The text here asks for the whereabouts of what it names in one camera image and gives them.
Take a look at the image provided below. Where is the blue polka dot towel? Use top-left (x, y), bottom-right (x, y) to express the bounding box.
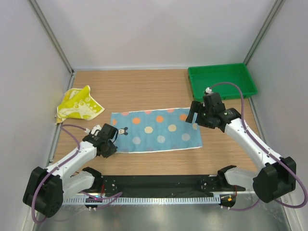
top-left (111, 108), bottom-right (203, 154)

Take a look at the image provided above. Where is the yellow green patterned towel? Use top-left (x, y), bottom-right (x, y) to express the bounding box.
top-left (55, 85), bottom-right (105, 124)

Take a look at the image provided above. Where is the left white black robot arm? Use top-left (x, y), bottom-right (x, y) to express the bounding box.
top-left (23, 135), bottom-right (117, 223)

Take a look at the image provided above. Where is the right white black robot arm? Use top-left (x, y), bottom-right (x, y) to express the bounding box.
top-left (186, 101), bottom-right (296, 203)

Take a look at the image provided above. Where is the green plastic tray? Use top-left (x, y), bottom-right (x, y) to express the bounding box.
top-left (188, 63), bottom-right (258, 102)

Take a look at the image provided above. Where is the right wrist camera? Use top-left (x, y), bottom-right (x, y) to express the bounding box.
top-left (203, 92), bottom-right (226, 114)

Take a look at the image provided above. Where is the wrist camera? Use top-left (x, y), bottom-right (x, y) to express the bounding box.
top-left (203, 92), bottom-right (226, 114)
top-left (91, 123), bottom-right (118, 143)

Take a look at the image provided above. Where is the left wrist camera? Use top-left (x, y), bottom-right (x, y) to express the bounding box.
top-left (91, 123), bottom-right (118, 143)

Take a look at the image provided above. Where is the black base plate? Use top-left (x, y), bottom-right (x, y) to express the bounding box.
top-left (85, 175), bottom-right (246, 194)

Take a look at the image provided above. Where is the aluminium frame rail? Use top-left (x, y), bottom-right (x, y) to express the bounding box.
top-left (28, 173), bottom-right (293, 193)

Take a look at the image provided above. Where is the slotted cable duct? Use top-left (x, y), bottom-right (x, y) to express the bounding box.
top-left (62, 195), bottom-right (221, 205)

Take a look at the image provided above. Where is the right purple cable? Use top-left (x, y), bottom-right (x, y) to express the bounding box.
top-left (204, 81), bottom-right (306, 211)

